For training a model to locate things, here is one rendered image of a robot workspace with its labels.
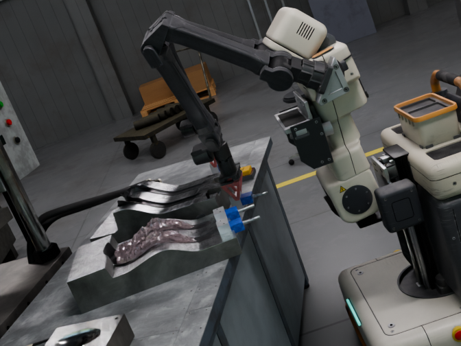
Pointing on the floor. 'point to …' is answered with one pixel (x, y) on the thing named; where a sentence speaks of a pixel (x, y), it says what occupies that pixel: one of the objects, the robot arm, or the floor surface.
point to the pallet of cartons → (158, 90)
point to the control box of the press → (15, 150)
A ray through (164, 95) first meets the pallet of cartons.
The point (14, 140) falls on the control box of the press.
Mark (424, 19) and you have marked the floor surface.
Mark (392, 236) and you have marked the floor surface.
